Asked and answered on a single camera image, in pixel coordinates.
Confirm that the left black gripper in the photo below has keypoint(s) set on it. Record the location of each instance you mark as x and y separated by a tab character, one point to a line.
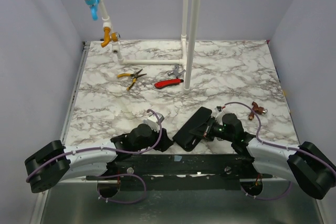
164	142

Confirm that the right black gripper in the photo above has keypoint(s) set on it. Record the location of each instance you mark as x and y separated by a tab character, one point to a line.
203	126

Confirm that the black fabric tool case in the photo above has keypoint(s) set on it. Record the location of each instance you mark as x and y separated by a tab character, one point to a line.
190	134

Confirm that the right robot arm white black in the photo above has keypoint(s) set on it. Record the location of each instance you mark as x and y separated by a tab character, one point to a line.
304	164

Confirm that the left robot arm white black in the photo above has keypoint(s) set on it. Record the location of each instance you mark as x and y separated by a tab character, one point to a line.
55	162

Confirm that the brown faucet tap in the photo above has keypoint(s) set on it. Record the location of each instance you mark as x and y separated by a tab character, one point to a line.
256	110

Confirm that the red utility knife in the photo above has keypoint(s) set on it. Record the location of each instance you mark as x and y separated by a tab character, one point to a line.
168	83

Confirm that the orange faucet tap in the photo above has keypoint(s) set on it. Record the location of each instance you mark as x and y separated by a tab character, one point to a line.
109	37

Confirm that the blue faucet tap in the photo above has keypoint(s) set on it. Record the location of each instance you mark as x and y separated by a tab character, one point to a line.
93	5

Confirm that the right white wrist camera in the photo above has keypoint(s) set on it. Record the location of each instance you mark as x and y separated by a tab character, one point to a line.
220	111

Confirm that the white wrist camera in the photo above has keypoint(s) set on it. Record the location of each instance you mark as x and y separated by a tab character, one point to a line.
220	111
153	122

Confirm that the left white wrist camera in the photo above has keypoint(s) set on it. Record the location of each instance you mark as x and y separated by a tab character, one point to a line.
153	122

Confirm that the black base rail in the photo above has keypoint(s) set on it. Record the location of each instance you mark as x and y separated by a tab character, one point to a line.
159	171

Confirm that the yellow handled pliers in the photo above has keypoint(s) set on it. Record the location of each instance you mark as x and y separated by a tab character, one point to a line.
135	76

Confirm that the white PVC pipe frame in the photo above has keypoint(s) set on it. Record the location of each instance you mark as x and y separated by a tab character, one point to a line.
188	40

